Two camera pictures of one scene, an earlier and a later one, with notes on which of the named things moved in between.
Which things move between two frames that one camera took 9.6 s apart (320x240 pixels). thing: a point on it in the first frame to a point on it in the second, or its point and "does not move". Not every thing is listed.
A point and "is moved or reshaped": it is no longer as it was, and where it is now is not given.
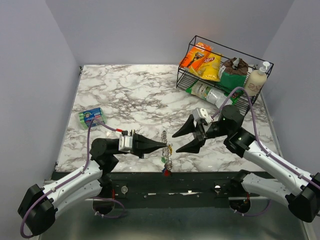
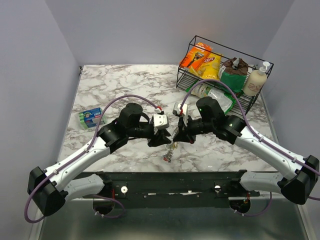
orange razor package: x=196 y=56 does not move
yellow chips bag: x=209 y=67 does not move
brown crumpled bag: x=236 y=66 does not move
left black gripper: x=142 y=145 to x=161 y=139
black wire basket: x=222 y=75 does not move
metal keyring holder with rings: x=169 y=164 is moved or reshaped
